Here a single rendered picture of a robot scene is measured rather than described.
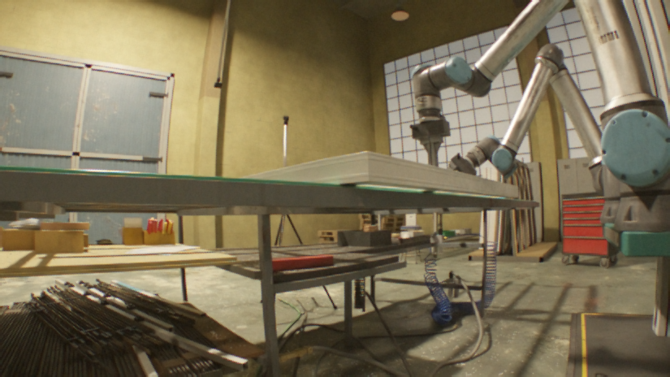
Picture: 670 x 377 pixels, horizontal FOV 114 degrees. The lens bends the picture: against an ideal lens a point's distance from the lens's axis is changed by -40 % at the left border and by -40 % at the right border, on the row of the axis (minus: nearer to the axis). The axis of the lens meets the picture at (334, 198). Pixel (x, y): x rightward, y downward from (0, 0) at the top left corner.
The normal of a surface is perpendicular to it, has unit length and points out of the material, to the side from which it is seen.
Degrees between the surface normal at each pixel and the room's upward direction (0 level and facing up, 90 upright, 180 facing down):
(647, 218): 70
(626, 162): 95
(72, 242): 90
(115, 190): 90
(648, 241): 90
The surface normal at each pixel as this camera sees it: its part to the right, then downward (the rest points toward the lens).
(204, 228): 0.69, -0.05
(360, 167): -0.72, -0.02
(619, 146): -0.84, 0.07
